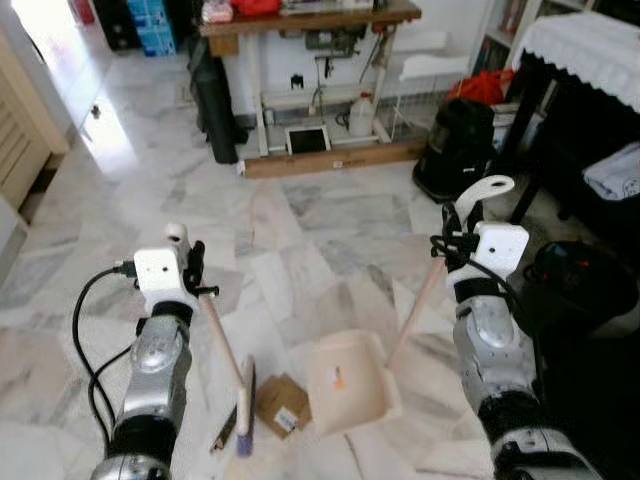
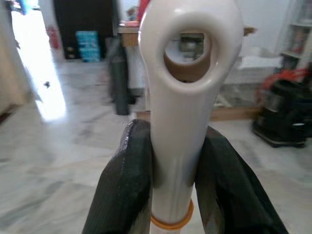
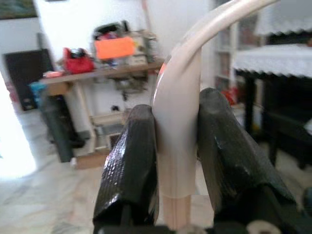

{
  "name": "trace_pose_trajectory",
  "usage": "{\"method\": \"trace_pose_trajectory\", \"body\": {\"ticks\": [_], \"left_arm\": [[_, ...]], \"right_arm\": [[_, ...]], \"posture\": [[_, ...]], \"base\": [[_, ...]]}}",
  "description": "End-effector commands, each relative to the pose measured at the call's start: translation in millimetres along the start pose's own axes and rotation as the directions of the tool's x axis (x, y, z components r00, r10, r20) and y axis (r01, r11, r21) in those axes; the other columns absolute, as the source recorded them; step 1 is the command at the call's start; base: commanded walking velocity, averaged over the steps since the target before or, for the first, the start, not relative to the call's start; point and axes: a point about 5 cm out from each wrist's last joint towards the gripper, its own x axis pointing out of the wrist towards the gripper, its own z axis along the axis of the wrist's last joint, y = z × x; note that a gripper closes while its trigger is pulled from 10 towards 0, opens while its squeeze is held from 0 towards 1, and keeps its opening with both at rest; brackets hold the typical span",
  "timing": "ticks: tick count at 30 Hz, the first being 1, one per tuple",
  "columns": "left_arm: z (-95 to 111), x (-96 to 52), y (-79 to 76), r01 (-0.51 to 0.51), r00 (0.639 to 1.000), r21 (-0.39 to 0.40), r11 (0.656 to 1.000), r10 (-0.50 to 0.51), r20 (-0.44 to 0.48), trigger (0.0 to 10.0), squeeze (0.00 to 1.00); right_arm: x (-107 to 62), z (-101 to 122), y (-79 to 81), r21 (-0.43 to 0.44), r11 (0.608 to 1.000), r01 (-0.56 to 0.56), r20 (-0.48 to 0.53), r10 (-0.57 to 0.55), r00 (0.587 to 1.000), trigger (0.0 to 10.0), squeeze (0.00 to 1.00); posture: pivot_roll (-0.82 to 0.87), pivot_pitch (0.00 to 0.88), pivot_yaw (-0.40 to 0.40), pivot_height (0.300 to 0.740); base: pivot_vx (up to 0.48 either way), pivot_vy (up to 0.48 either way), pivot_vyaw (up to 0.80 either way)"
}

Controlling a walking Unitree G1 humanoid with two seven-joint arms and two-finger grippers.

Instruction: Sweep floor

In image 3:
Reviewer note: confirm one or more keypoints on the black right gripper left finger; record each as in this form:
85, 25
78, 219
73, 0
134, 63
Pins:
131, 156

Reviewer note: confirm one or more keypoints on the orange paper sheet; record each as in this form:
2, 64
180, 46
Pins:
114, 48

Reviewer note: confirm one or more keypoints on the black rolled mat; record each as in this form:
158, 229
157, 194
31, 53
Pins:
59, 126

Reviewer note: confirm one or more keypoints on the black basket with clutter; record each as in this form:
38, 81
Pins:
109, 30

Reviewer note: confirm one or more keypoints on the wooden workbench shelf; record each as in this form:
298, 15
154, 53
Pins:
85, 73

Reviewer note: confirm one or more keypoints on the black table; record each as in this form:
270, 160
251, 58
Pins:
285, 109

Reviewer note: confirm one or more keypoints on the dark framed picture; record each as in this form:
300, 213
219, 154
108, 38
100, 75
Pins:
17, 8

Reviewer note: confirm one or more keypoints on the red bag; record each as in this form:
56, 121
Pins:
78, 62

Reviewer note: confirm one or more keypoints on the white lace tablecloth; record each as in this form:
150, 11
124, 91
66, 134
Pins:
285, 17
273, 59

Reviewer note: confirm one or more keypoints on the blue bag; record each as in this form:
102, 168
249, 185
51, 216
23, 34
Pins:
37, 93

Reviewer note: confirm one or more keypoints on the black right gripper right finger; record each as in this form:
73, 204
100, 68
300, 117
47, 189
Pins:
226, 136

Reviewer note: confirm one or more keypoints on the white bookshelf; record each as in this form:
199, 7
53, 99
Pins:
224, 63

